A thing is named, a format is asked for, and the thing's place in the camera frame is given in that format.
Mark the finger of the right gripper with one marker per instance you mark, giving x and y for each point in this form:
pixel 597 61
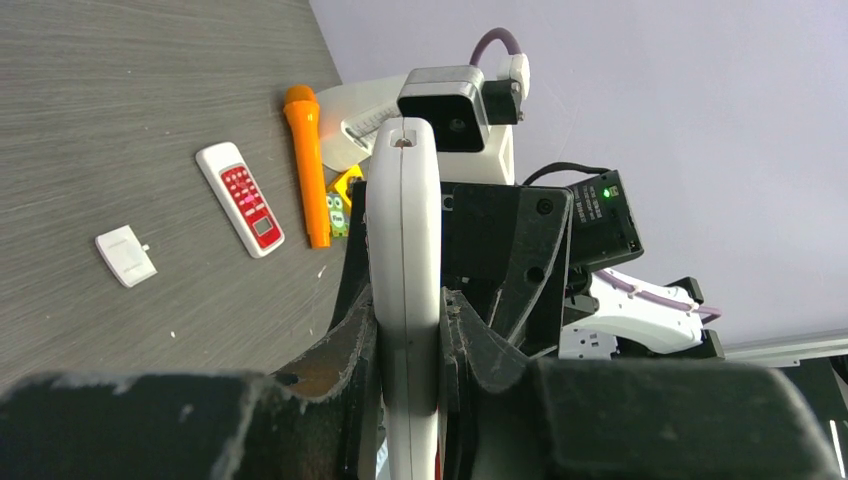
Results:
pixel 354 288
pixel 506 247

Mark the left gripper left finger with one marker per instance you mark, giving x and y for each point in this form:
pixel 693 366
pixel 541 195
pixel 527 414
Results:
pixel 314 418

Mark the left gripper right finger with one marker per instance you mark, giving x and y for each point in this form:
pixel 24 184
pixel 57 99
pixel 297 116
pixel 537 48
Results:
pixel 506 416

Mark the white remote control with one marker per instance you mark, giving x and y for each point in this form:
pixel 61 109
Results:
pixel 403 223

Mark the white battery cover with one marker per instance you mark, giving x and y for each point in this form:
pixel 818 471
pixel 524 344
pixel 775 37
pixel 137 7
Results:
pixel 125 256

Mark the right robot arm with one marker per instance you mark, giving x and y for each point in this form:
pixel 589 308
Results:
pixel 607 314

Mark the red and white remote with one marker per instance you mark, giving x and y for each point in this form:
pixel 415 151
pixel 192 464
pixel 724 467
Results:
pixel 241 198

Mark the green owl toy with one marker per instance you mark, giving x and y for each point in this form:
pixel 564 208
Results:
pixel 338 219

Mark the yellow toy piece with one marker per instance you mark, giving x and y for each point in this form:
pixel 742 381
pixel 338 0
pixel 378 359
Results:
pixel 342 184

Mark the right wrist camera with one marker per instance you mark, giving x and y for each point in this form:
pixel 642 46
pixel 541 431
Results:
pixel 472 118

